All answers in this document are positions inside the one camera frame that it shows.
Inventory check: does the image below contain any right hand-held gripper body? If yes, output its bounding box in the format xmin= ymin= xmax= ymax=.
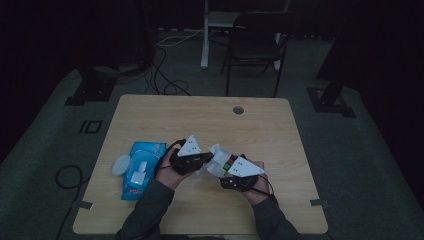
xmin=229 ymin=156 xmax=265 ymax=193

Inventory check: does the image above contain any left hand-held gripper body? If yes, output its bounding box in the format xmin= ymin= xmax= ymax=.
xmin=169 ymin=134 xmax=203 ymax=176

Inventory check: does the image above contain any white wet wipe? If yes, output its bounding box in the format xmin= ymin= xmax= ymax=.
xmin=129 ymin=161 xmax=148 ymax=186
xmin=196 ymin=143 xmax=233 ymax=178

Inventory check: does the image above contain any multicoloured puzzle cube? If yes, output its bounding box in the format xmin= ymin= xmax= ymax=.
xmin=222 ymin=154 xmax=239 ymax=173

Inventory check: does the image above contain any blue wet wipe pack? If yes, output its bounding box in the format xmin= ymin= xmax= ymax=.
xmin=111 ymin=141 xmax=168 ymax=201

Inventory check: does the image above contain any person's left hand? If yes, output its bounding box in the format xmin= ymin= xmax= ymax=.
xmin=155 ymin=148 xmax=186 ymax=190

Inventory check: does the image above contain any person's right hand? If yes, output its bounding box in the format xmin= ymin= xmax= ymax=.
xmin=242 ymin=161 xmax=270 ymax=206

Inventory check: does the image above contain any black stand with base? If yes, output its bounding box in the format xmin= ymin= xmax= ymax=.
xmin=306 ymin=0 xmax=357 ymax=119

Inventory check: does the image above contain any black folding chair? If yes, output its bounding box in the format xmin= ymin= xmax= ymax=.
xmin=221 ymin=11 xmax=298 ymax=98

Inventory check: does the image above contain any dark round-base stand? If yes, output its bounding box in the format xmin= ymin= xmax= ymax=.
xmin=91 ymin=0 xmax=152 ymax=77

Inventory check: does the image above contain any black stand base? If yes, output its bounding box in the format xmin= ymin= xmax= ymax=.
xmin=64 ymin=66 xmax=118 ymax=107

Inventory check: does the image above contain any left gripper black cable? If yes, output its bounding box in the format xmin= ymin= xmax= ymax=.
xmin=153 ymin=138 xmax=187 ymax=178

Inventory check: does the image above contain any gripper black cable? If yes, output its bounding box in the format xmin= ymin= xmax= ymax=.
xmin=153 ymin=138 xmax=187 ymax=178
xmin=249 ymin=174 xmax=276 ymax=201

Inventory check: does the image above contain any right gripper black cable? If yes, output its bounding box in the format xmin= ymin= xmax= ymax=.
xmin=249 ymin=174 xmax=276 ymax=201

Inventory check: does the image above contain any black floor cables bundle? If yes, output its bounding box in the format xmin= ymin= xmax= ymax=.
xmin=144 ymin=44 xmax=192 ymax=97

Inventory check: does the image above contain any white floor cable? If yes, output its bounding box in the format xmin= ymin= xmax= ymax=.
xmin=156 ymin=28 xmax=205 ymax=47

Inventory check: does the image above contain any black looped floor cable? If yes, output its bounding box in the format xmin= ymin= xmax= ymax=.
xmin=54 ymin=164 xmax=92 ymax=240

